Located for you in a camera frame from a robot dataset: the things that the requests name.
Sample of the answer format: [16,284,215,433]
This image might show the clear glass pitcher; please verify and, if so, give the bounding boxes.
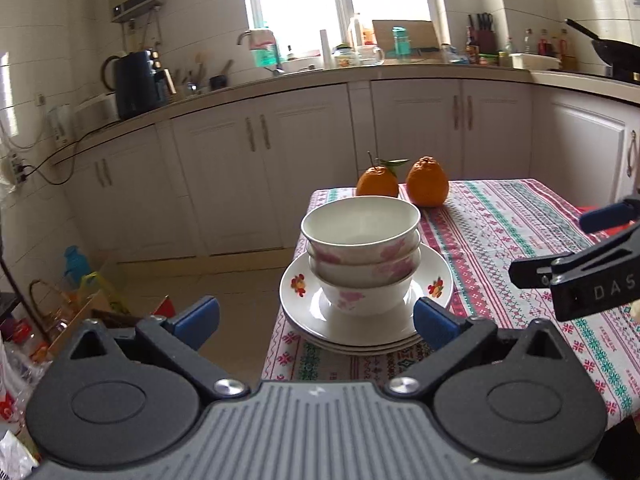
[356,45,386,66]

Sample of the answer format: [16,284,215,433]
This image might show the green dish soap bottle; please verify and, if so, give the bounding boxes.
[252,35,280,68]

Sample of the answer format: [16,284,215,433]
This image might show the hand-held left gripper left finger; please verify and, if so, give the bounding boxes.
[52,296,251,405]

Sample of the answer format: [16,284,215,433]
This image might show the open cardboard box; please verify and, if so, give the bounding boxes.
[47,285,142,357]

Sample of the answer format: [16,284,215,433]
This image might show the white countertop appliance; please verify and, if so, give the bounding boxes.
[75,92,120,129]

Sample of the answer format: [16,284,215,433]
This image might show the yellow oil bottle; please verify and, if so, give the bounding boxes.
[557,29,575,71]

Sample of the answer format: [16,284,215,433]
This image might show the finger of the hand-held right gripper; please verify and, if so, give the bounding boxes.
[580,199,640,233]
[509,255,566,289]

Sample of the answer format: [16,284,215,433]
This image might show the blue bottle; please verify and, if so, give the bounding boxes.
[64,246,94,287]

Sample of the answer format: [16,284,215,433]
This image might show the white fruit-print plate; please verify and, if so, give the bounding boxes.
[300,325,426,355]
[287,310,438,349]
[279,249,454,343]

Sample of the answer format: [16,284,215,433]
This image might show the bumpy orange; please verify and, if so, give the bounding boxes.
[406,156,449,207]

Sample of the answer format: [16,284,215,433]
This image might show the yellow green bag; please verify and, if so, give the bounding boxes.
[82,271,128,313]

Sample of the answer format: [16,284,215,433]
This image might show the orange with stem and leaf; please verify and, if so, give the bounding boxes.
[356,151,410,199]

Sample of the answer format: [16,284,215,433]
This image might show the brown cutting board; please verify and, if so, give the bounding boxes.
[372,20,441,52]

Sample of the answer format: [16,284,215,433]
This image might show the knife block with knives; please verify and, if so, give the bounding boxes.
[467,12,496,55]

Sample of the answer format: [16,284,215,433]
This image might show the beige kitchen countertop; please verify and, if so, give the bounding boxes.
[50,57,640,167]

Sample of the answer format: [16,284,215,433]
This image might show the wall-mounted water heater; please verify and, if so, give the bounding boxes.
[111,0,164,24]

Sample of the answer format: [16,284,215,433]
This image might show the chrome sink faucet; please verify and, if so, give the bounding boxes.
[237,30,287,77]

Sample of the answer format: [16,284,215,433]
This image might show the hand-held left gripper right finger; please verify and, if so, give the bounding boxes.
[384,296,583,403]

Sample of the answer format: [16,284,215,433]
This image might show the black wok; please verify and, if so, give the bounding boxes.
[565,18,640,67]

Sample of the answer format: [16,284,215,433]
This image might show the white electric kettle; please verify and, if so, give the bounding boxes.
[48,104,76,149]

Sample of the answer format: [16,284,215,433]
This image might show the black power cable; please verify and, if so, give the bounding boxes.
[10,110,121,187]

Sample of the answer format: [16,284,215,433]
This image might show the red carton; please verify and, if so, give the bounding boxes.
[150,296,177,319]

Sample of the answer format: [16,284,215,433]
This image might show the white plastic tub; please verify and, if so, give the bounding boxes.
[511,53,561,71]

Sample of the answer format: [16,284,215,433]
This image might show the utensil holder with utensils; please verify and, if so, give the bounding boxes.
[172,52,213,97]

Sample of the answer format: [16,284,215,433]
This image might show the patterned red green tablecloth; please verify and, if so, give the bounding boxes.
[261,178,640,416]

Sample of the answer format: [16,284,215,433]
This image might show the white pink-flower bowl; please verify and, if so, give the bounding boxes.
[307,242,421,289]
[301,196,421,267]
[315,269,416,317]

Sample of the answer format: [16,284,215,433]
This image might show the white kitchen cabinets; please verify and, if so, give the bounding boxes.
[52,75,640,263]

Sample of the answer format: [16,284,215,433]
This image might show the clear cooking oil bottle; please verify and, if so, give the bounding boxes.
[348,12,365,49]

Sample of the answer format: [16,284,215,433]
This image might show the small dark pot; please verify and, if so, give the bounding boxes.
[209,60,236,91]

